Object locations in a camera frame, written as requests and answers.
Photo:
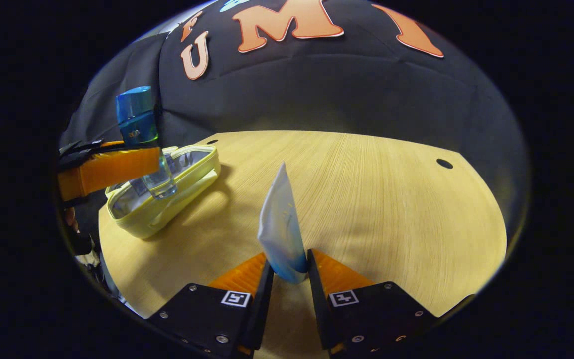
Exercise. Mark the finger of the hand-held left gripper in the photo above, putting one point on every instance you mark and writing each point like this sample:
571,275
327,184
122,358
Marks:
117,167
82,149

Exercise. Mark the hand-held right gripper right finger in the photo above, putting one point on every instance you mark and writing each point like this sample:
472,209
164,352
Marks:
317,309

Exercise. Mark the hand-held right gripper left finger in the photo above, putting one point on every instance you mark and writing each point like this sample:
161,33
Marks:
264,309

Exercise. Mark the blue skin care bottle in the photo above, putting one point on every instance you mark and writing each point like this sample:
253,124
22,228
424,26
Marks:
137,119

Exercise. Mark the pale yellow suitcase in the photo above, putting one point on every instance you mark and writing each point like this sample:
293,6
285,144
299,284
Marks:
167,209

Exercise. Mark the white and blue tube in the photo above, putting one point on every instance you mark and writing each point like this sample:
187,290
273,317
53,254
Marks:
282,229

